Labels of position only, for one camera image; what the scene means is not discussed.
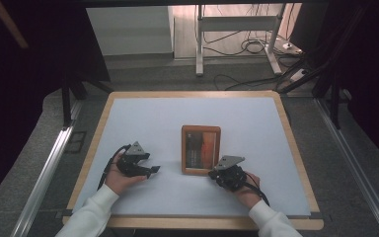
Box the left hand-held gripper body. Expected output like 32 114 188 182
115 141 153 180

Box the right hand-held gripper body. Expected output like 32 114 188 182
210 155 248 193

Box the wooden photo frame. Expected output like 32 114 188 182
181 124 222 177

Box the person's left hand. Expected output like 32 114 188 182
105 160 148 196

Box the person's right hand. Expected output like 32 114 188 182
232 170 262 210

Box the white table mat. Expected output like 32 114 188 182
72 97 312 218

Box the black metal stand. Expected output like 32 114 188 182
275 6 369 130
60 70 114 128

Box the white power strip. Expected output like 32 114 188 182
289 68 310 83

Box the white cabinet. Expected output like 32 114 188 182
86 6 176 57

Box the wooden beam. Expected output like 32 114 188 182
0 0 30 50

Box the left hand-held gripper black cable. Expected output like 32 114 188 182
97 144 132 192

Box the hand-held gripper black cable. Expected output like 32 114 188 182
97 144 132 192
242 172 271 208

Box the right hand-held gripper black cable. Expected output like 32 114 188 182
242 172 271 208

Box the silver metal rail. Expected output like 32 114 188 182
9 125 75 237
313 98 379 237

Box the black floor cable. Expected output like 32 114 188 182
213 73 281 92

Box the tangle of black cables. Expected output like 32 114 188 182
202 4 305 57

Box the white metal desk frame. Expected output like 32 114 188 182
194 3 288 77

